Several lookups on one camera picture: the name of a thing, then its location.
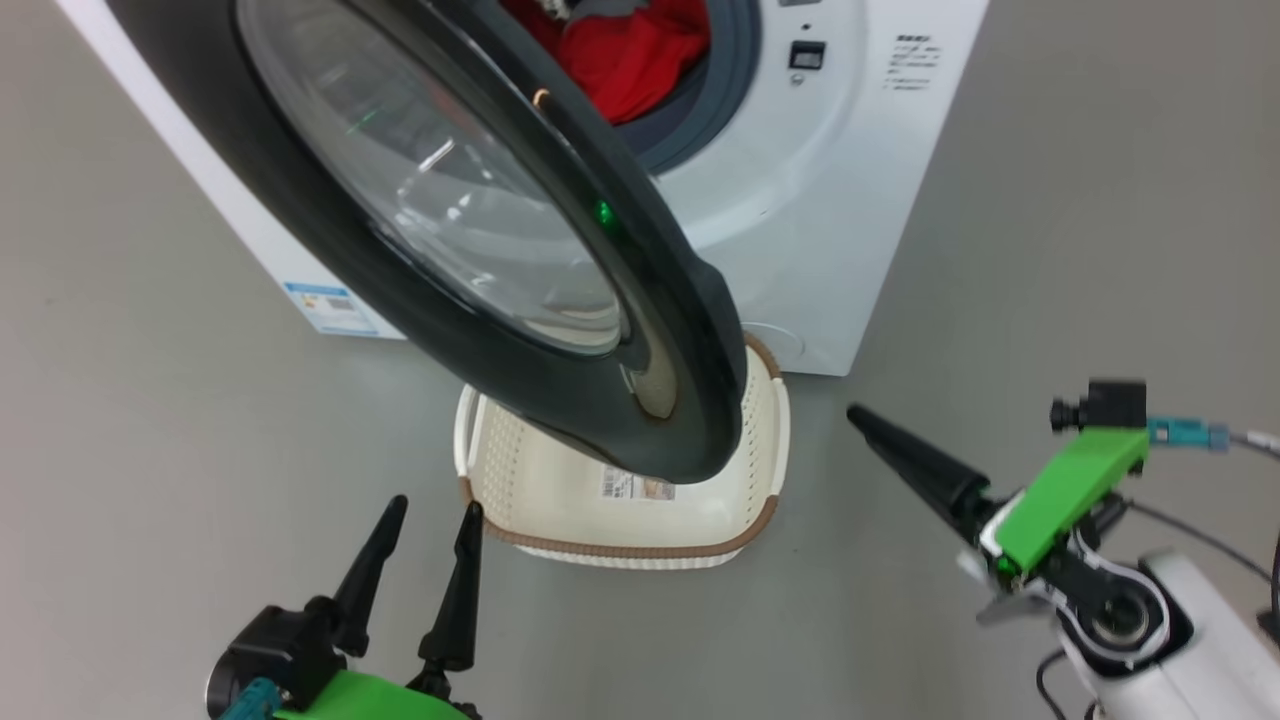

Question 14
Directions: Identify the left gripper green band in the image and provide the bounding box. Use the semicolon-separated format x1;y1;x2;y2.
275;494;487;720

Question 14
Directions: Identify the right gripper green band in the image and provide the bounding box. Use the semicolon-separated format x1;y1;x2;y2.
846;403;1151;627

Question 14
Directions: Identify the dark grey glass washer door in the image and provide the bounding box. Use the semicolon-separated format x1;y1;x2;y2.
105;0;749;486

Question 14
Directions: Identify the red garment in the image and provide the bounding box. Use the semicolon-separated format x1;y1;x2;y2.
500;0;713;126

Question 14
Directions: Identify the cream plastic laundry basket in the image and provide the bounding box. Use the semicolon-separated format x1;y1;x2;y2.
453;335;793;571

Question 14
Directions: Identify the basket product label sticker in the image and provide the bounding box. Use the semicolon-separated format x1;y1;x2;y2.
600;466;677;502

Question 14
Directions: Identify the white front-load washing machine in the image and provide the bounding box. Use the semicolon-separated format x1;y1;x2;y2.
55;0;991;379

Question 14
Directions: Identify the blue white energy label sticker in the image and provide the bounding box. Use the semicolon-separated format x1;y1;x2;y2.
284;282;378;337

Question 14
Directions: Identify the teal left camera connector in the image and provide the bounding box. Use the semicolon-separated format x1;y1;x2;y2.
215;677;288;720

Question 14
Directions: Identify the teal camera connector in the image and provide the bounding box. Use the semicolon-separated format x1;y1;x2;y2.
1148;418;1230;452
215;677;288;720

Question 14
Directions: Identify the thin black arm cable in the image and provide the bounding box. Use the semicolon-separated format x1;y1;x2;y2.
1128;500;1280;593
1034;647;1103;720

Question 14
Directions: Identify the teal right camera connector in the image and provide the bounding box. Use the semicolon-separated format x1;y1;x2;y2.
1148;418;1230;452

